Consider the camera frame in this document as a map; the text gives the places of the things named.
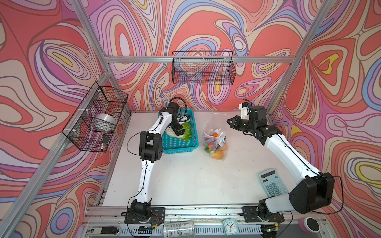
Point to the brown potato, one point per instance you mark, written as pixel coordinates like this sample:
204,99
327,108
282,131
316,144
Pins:
218,155

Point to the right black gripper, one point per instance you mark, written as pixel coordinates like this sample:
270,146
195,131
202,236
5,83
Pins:
234,124

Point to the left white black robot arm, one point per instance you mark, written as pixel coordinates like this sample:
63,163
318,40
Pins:
150,151

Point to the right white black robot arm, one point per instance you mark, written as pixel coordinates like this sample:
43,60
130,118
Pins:
313,189

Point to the clear zip top bag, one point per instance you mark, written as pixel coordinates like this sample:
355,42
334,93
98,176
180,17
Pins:
217,123

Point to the small teal alarm clock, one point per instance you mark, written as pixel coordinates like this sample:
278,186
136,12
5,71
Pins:
230,227

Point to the teal plastic basket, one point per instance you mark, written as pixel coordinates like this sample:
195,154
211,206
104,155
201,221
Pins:
186,143

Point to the teal calculator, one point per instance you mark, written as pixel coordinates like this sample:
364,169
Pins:
272,183

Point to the silver drink can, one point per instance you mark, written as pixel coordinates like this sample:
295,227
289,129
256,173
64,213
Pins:
183,229

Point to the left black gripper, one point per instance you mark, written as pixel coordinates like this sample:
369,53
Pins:
176,129

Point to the back black wire basket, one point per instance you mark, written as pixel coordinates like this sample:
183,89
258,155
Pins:
203,67

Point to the left black wire basket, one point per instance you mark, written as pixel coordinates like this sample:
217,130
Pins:
99,113

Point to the green lettuce leaf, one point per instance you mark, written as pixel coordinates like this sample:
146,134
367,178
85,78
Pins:
187,133

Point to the black wire basket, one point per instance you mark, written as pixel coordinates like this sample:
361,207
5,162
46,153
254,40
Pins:
99,113
203,67

